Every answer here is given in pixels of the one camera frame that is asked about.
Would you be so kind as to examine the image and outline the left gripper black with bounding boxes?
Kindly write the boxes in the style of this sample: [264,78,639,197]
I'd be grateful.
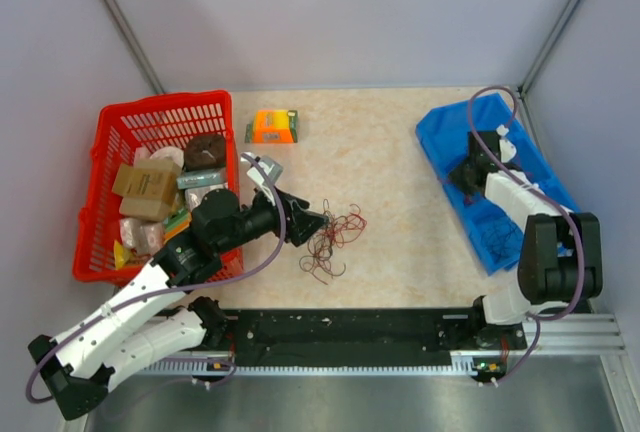
[216,184,329,256]

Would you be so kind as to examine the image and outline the red and black cable tangle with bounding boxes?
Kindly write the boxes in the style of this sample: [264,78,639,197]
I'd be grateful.
[298,199,369,287]

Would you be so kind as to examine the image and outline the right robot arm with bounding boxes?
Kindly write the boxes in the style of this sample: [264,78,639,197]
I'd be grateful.
[445,129,603,348]

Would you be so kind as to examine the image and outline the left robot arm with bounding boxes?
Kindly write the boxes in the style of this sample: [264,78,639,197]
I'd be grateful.
[28,189,328,421]

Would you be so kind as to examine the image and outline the blue plastic divided bin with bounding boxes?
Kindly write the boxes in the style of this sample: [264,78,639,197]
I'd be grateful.
[415,101,578,276]

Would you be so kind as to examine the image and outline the orange yellow box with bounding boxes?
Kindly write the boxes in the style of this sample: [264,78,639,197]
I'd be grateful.
[244,109,298,144]

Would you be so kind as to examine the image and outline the teal flat packet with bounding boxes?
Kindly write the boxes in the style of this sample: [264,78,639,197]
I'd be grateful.
[176,168,227,190]

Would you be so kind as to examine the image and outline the brown round cake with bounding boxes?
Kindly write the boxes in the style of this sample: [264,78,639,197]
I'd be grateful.
[184,134,226,171]

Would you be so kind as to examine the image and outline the brown cardboard box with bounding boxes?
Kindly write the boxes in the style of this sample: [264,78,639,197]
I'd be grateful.
[112,159,182,222]

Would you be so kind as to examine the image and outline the pink wrapped snack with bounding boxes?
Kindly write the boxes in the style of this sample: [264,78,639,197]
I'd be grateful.
[119,218,164,255]

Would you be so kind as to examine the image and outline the red plastic basket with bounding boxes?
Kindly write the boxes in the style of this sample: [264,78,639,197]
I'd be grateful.
[72,90,240,287]

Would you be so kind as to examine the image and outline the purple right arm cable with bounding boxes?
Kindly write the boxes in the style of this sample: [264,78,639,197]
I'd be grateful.
[467,85,587,386]

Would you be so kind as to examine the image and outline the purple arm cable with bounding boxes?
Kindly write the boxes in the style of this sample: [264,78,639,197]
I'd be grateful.
[467,85,587,386]
[24,154,289,403]

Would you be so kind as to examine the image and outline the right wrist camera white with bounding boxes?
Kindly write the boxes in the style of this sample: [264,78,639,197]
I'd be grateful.
[496,125,517,163]

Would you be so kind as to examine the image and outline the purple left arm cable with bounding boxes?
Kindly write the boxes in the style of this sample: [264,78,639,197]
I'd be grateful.
[24,154,289,403]

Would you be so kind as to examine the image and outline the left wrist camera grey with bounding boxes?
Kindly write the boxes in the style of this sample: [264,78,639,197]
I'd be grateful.
[240,152,284,187]

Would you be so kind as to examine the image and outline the black cables in bin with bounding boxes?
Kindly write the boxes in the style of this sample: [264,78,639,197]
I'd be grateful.
[480,219,524,261]

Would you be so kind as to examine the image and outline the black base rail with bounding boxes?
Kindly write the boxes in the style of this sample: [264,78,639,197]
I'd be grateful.
[198,307,524,368]

